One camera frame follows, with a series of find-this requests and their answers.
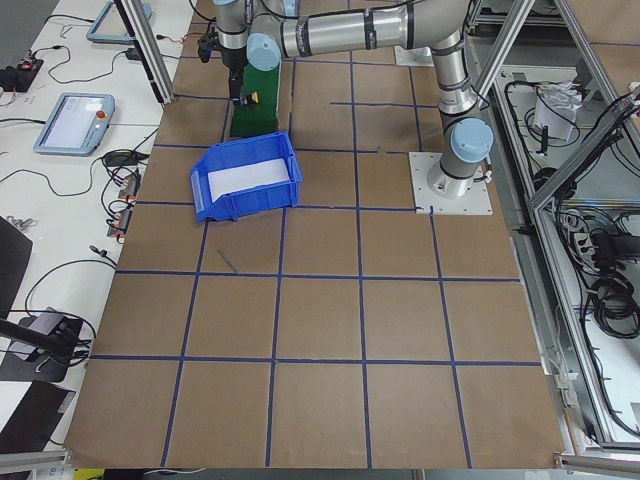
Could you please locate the blue source bin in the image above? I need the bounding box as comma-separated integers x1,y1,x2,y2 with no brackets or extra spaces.
190,131,303,222

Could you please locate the green conveyor belt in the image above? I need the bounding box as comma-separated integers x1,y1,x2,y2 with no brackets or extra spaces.
230,65,280,138

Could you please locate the white foam bin liner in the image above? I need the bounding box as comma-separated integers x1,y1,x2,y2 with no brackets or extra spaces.
208,158,289,201

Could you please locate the far teach pendant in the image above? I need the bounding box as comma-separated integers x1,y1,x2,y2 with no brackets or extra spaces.
86,1,133,45

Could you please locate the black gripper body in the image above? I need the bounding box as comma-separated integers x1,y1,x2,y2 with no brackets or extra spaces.
228,64,245,93

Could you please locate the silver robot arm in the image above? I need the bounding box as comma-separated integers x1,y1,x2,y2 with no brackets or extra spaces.
198,1,493,199

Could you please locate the teach pendant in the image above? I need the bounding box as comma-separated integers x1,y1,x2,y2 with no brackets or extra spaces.
86,1,133,45
33,93,116,157

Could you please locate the aluminium frame post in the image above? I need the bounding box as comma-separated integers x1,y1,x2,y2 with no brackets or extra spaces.
114,0,175,105

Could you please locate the near teach pendant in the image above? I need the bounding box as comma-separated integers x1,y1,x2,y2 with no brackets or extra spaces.
33,93,116,157

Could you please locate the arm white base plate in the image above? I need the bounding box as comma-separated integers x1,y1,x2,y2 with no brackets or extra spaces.
409,152,493,216
394,46,434,68

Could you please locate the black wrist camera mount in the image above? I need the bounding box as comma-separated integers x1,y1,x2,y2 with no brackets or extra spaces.
197,34,216,63

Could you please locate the yellow push button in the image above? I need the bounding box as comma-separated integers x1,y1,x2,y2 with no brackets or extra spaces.
243,91,260,106

